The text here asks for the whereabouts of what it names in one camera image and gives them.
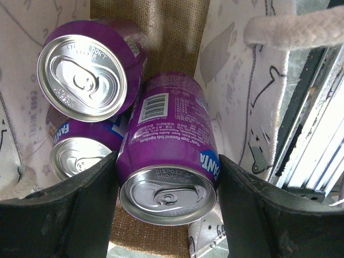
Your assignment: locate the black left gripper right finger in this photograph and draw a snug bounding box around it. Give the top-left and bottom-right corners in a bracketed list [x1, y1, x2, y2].
[218, 155, 343, 257]

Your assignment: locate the canvas bag with rope handles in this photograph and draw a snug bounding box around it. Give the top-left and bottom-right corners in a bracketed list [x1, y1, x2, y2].
[1, 1, 343, 257]

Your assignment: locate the purple soda can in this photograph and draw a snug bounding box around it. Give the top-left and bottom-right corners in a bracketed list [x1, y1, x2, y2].
[37, 18, 150, 122]

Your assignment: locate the purple Fanta can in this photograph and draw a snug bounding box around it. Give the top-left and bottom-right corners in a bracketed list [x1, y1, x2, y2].
[116, 71, 220, 226]
[49, 113, 130, 181]

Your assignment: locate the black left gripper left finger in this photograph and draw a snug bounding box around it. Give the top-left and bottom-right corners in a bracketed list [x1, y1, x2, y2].
[1, 151, 118, 257]

